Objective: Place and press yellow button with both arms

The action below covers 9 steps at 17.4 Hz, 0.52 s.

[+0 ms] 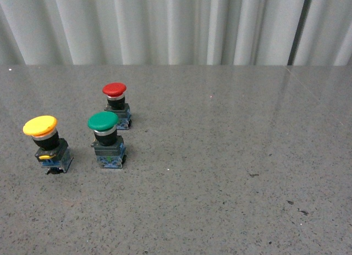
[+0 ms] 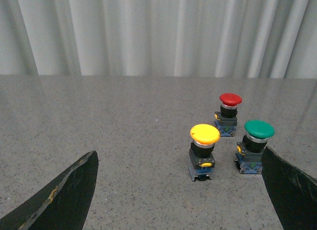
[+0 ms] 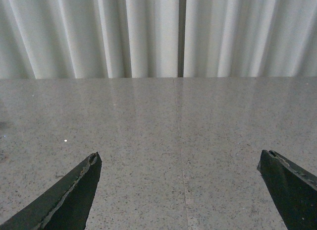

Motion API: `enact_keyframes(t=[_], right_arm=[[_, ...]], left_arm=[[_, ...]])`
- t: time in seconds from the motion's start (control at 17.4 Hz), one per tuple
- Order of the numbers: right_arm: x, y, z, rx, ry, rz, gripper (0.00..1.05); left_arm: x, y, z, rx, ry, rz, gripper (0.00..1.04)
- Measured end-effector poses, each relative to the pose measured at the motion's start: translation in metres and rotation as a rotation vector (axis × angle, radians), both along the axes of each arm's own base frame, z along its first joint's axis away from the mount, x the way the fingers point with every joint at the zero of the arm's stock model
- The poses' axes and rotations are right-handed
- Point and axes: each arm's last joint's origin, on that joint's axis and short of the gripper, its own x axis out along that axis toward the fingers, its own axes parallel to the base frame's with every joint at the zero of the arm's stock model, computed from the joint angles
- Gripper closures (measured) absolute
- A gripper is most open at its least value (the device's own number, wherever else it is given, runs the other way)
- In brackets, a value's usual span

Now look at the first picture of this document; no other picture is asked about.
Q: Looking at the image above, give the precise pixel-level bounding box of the green mushroom push button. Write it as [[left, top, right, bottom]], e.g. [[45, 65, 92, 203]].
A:
[[87, 112, 127, 169]]

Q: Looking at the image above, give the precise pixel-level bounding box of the yellow mushroom push button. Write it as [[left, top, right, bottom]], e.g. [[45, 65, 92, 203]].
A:
[[23, 115, 73, 174]]

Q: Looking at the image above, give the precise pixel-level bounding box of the white pleated curtain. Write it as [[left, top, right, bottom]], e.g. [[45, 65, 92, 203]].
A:
[[1, 0, 351, 65]]

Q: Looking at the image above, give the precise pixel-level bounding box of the red mushroom push button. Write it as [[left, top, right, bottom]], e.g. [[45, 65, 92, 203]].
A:
[[102, 82, 131, 130]]

